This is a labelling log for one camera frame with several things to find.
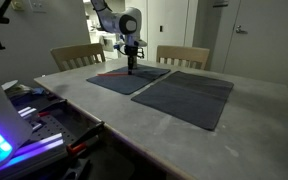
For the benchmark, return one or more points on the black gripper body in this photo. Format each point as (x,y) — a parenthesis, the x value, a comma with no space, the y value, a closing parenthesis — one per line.
(131,51)

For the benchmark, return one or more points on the orange red drinking straw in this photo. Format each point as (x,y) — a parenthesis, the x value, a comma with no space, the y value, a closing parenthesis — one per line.
(112,74)

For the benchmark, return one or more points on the white robot base blue lights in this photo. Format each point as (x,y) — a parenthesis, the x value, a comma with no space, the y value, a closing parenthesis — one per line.
(0,126)

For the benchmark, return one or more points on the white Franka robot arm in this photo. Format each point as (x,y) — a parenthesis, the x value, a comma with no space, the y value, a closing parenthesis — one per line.
(117,20)

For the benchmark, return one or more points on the dark blue woven placemat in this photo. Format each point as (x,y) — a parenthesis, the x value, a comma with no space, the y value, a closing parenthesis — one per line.
(184,96)
(127,83)

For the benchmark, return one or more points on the light wooden slat-back chair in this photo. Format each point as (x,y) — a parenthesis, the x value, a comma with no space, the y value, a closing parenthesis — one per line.
(184,53)
(77,53)

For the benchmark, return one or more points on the orange black bar clamp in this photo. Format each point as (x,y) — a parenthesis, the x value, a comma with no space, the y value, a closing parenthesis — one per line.
(43,114)
(84,140)

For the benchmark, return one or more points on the small blue item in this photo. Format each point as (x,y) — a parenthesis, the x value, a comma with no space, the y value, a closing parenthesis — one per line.
(39,91)

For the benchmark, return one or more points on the dark perforated mounting plate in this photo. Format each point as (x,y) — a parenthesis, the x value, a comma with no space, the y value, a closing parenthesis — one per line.
(54,128)

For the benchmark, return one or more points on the dark door sign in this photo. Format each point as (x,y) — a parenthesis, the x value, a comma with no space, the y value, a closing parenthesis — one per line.
(220,2)

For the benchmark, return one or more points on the aluminium extrusion bar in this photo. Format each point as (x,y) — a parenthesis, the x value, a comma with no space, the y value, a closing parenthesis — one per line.
(39,145)
(29,112)

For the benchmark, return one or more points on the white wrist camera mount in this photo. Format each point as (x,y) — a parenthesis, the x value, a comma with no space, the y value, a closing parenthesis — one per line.
(141,42)

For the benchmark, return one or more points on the white wall switch plate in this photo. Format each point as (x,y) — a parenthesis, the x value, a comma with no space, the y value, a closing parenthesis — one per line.
(38,5)

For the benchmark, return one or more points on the small yellowish wall plate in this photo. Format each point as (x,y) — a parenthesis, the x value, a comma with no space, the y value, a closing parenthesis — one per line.
(16,4)

